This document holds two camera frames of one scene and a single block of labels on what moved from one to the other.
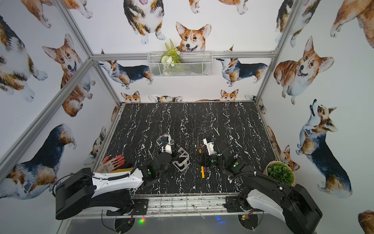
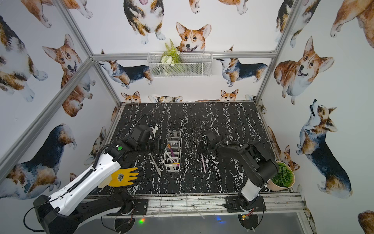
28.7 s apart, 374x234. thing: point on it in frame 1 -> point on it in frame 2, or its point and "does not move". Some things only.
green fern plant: x=172 y=55 does not move
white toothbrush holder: x=183 y=162 -> x=173 y=156
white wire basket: x=192 y=64 does not move
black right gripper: x=206 y=157 -> x=202 y=143
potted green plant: x=280 y=172 does not move
